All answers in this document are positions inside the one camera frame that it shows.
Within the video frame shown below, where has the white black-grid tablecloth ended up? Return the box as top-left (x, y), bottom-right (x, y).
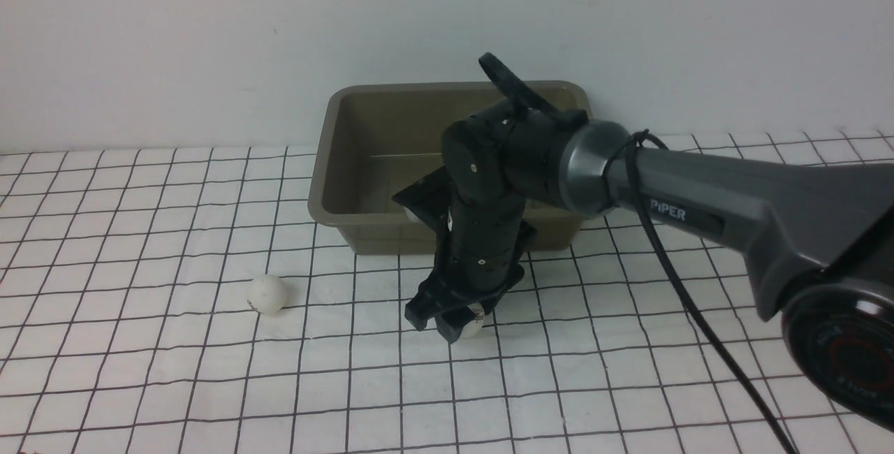
top-left (0, 129), bottom-right (894, 454)

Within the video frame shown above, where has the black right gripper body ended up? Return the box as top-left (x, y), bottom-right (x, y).
top-left (416, 206), bottom-right (536, 312)

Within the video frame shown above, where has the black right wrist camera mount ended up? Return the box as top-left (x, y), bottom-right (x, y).
top-left (391, 166), bottom-right (451, 233)

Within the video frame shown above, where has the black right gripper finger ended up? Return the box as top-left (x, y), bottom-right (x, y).
top-left (405, 291), bottom-right (446, 331)
top-left (437, 307), bottom-right (473, 344)

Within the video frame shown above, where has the olive green plastic bin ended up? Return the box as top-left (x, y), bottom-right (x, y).
top-left (307, 80), bottom-right (612, 256)

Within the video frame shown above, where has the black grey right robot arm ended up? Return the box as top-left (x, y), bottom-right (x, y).
top-left (393, 103), bottom-right (893, 430)

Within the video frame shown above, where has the white ball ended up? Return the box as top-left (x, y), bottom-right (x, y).
top-left (459, 302), bottom-right (488, 339)
top-left (247, 274), bottom-right (288, 315)

